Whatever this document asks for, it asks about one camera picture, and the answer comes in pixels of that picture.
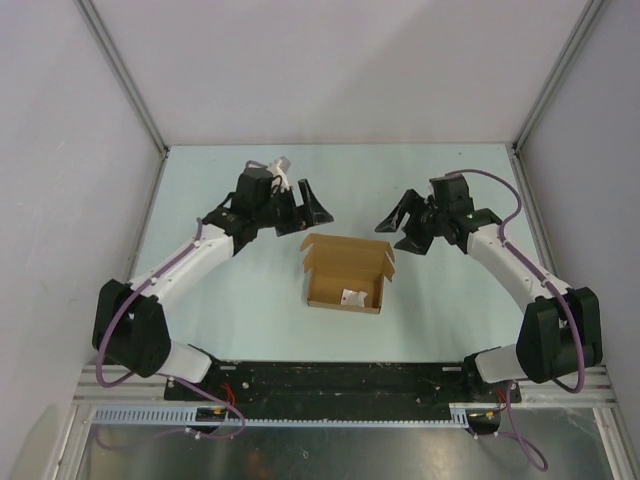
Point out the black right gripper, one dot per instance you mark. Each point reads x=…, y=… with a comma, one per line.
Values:
x=391, y=224

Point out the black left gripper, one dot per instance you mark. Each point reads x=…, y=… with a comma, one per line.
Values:
x=312, y=212

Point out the brown cardboard box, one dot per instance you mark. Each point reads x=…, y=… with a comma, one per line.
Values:
x=334, y=263

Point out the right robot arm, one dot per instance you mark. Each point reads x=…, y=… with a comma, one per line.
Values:
x=560, y=334

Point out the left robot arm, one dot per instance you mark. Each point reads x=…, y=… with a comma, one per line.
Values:
x=130, y=327

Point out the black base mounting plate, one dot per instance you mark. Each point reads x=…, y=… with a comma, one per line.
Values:
x=244, y=383

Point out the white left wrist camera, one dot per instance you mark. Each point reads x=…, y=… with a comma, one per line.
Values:
x=279, y=168

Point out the grey slotted cable duct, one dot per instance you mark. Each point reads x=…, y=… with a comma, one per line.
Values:
x=210, y=416

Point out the aluminium frame rail right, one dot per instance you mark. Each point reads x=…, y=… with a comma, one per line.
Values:
x=577, y=39

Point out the aluminium frame rail left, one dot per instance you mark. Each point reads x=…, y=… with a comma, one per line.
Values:
x=107, y=46

